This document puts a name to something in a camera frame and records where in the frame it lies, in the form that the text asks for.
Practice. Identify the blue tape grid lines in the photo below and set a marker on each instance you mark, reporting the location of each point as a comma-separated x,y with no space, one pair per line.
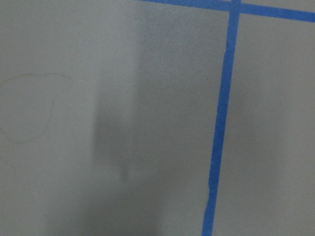
262,174

